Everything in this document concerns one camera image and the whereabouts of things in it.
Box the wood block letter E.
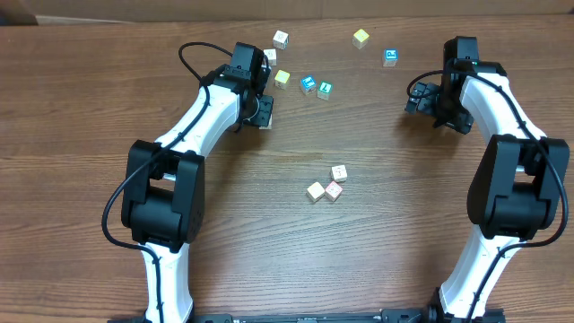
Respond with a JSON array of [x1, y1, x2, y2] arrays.
[[259, 115, 273, 130]]

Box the yellow block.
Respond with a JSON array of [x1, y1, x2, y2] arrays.
[[307, 182, 326, 203], [352, 29, 370, 49], [274, 70, 291, 90]]

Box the white wood block letter T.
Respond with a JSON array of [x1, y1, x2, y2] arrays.
[[330, 165, 347, 183]]

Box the red sided wood block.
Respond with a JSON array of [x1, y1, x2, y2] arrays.
[[325, 181, 343, 202]]

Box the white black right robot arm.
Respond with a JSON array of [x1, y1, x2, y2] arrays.
[[396, 59, 570, 322]]

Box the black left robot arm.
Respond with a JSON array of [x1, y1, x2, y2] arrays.
[[121, 65, 274, 322]]

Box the plain white wood block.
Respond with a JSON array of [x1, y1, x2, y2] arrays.
[[264, 48, 277, 66]]

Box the blue top wood block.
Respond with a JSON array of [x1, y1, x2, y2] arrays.
[[300, 75, 317, 95]]

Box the white wood block far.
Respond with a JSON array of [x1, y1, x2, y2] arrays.
[[273, 31, 289, 50]]

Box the blue top block far right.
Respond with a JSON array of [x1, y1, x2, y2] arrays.
[[383, 48, 398, 67]]

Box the green top wood block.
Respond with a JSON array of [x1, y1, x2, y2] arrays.
[[317, 82, 333, 100]]

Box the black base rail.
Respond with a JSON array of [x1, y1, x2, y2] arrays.
[[107, 307, 508, 323]]

